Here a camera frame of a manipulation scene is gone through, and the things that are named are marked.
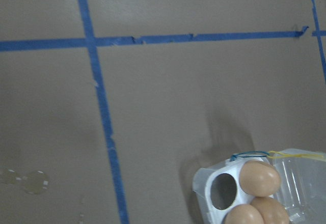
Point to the clear plastic egg box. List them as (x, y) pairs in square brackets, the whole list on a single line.
[(302, 191)]

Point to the brown egg carried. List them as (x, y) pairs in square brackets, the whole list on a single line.
[(244, 213)]

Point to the brown egg upper in box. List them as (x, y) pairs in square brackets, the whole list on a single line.
[(259, 179)]

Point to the brown egg in box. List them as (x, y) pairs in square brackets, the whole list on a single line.
[(271, 210), (259, 179)]

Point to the brown egg lower in box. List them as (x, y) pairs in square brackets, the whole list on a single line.
[(271, 210)]

